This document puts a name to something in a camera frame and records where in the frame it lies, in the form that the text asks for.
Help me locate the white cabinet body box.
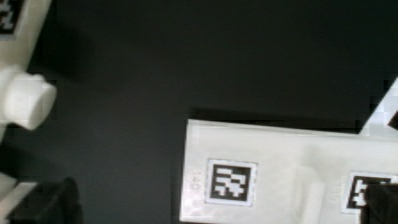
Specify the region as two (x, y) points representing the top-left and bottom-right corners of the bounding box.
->
(361, 78), (398, 137)

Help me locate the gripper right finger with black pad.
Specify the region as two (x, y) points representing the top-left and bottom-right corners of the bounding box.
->
(361, 184), (398, 224)

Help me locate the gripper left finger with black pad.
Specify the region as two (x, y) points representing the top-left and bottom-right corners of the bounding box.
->
(6, 178), (82, 224)

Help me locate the white cabinet door panel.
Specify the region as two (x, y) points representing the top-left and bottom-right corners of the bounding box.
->
(180, 120), (398, 224)
(0, 0), (59, 214)

